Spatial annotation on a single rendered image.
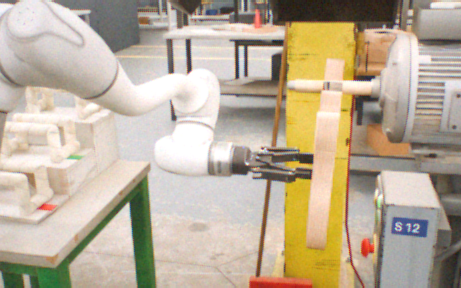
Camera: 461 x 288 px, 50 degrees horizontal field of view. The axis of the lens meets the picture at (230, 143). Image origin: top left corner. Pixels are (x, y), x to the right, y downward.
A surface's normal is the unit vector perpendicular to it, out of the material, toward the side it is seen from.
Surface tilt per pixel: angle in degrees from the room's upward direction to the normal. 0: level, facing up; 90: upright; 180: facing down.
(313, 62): 90
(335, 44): 90
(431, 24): 90
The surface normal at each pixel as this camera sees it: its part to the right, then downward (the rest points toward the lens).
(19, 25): -0.11, -0.37
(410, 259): -0.23, 0.33
